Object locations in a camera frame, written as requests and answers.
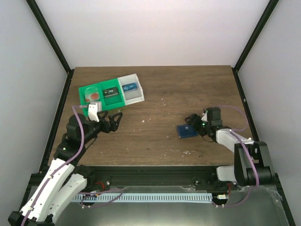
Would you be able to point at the left green bin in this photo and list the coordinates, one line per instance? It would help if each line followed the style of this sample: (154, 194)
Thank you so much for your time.
(96, 87)

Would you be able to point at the green bin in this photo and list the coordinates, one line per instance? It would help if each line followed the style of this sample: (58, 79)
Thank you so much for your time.
(96, 87)
(115, 101)

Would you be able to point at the blue card stack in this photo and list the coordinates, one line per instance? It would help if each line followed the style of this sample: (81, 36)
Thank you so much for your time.
(130, 87)

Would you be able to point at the white bin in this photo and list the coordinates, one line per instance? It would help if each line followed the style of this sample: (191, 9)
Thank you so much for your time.
(131, 97)

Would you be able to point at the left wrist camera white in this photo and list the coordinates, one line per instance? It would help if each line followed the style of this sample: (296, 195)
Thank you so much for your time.
(93, 109)

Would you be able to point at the middle green bin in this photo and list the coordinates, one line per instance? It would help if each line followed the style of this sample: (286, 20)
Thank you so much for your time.
(115, 101)

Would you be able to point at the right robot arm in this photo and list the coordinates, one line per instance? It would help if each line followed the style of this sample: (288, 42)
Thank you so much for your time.
(252, 162)

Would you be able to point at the light blue cable duct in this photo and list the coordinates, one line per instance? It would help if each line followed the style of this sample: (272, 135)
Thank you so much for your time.
(145, 198)

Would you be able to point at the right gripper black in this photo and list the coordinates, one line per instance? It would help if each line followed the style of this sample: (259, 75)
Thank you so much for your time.
(199, 124)

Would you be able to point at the black card stack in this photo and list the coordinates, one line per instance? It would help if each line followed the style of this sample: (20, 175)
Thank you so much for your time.
(110, 92)

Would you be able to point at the blue card holder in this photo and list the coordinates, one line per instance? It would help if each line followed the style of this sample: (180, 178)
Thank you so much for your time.
(186, 131)

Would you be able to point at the red white card stack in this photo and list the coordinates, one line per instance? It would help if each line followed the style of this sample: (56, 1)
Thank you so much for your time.
(91, 97)

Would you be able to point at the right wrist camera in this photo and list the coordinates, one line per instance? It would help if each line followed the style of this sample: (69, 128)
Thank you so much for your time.
(212, 116)

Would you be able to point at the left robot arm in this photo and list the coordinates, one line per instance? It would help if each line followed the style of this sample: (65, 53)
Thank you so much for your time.
(64, 178)

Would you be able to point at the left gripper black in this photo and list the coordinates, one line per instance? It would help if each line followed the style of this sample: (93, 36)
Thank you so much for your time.
(105, 122)

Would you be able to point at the black aluminium frame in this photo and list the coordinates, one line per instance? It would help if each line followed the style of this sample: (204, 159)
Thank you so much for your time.
(139, 175)

